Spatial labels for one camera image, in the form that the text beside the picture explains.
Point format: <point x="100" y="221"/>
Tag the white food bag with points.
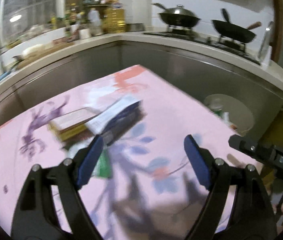
<point x="31" y="50"/>

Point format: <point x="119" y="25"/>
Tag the lidded black wok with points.
<point x="181" y="22"/>

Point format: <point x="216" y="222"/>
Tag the clear plastic bottle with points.
<point x="215" y="107"/>

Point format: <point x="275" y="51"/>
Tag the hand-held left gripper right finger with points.
<point x="196" y="160"/>

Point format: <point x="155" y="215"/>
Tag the green white packet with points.
<point x="104" y="165"/>

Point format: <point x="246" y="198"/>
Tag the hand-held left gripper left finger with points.
<point x="91" y="160"/>

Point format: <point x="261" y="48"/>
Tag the pink floral tablecloth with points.
<point x="169" y="110"/>

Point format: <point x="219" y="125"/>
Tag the yellow cooking oil bottle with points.
<point x="115" y="20"/>

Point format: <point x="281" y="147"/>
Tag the open black wok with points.
<point x="234" y="32"/>

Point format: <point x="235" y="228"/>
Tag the glass pot lid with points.
<point x="266" y="42"/>

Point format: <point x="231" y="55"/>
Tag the steel wok lid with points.
<point x="179" y="10"/>

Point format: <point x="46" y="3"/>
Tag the flat wooden cutting board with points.
<point x="46" y="53"/>

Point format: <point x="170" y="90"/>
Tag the small metal pot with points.
<point x="134" y="27"/>

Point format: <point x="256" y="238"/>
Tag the white cup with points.
<point x="84" y="33"/>

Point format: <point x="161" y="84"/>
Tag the window with grille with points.
<point x="26" y="10"/>

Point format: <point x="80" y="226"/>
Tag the row of condiment bottles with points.
<point x="69" y="22"/>

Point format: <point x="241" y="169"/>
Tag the white plastic jug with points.
<point x="94" y="20"/>

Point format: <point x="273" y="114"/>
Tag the kitchen counter with cabinets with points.
<point x="156" y="62"/>

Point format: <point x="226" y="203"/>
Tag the black gas stove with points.
<point x="206" y="41"/>

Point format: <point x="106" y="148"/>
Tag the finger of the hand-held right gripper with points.
<point x="251" y="150"/>

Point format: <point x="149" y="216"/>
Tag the blue carton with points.
<point x="121" y="120"/>

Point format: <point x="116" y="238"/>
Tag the beige trash bin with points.
<point x="239" y="110"/>

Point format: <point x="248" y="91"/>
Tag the small red box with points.
<point x="62" y="40"/>

